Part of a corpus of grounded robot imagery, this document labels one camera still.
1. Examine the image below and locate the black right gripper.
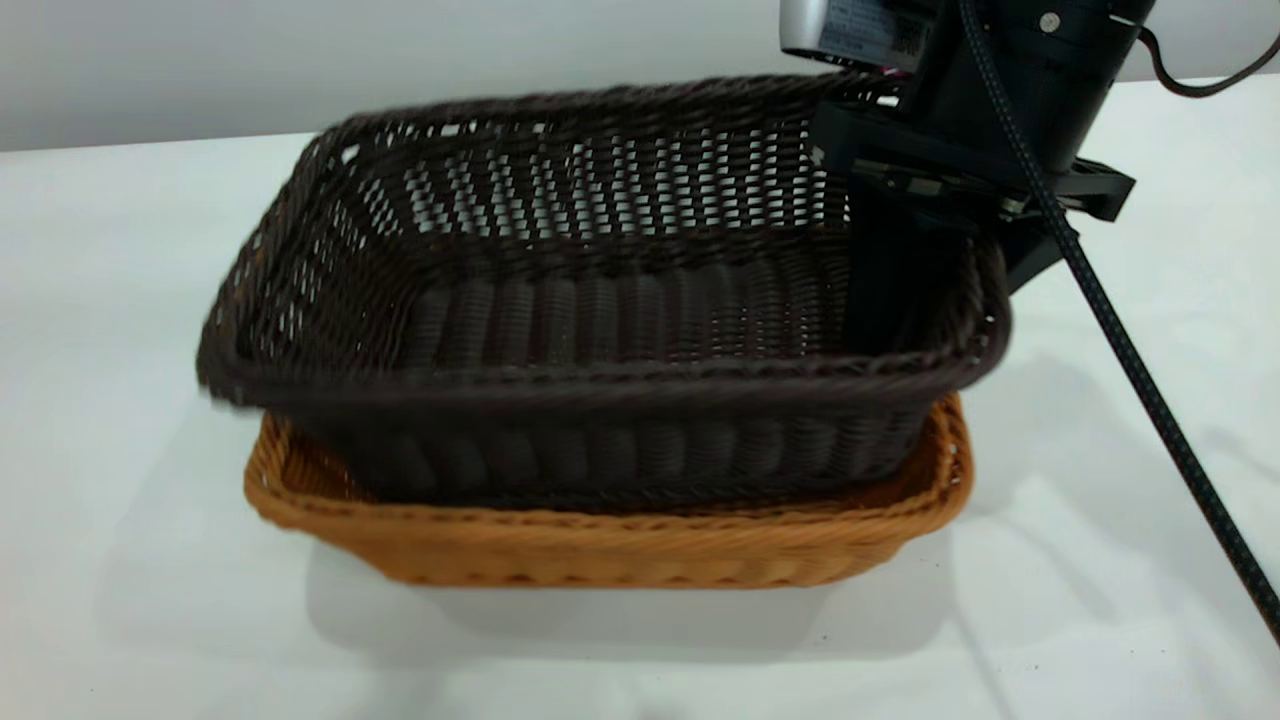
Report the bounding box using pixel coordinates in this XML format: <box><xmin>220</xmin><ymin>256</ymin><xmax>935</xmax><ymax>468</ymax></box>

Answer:
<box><xmin>810</xmin><ymin>58</ymin><xmax>1137</xmax><ymax>353</ymax></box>

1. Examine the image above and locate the dark brown wicker basket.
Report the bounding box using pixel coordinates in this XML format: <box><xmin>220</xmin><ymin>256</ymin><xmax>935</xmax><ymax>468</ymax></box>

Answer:
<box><xmin>195</xmin><ymin>72</ymin><xmax>1013</xmax><ymax>513</ymax></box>

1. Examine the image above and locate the orange wicker basket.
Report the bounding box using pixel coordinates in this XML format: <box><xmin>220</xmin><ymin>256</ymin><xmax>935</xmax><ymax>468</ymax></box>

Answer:
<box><xmin>243</xmin><ymin>392</ymin><xmax>973</xmax><ymax>589</ymax></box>

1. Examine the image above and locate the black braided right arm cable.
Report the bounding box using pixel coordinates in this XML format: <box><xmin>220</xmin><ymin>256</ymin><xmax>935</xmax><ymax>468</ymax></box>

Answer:
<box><xmin>955</xmin><ymin>0</ymin><xmax>1280</xmax><ymax>646</ymax></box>

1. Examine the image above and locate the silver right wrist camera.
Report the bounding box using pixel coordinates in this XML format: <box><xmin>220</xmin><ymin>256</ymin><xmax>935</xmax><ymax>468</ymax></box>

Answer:
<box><xmin>778</xmin><ymin>0</ymin><xmax>937</xmax><ymax>74</ymax></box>

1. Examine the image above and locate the smooth black right arm cable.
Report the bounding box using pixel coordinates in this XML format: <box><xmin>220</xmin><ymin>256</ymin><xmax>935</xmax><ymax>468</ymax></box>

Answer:
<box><xmin>1135</xmin><ymin>20</ymin><xmax>1280</xmax><ymax>99</ymax></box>

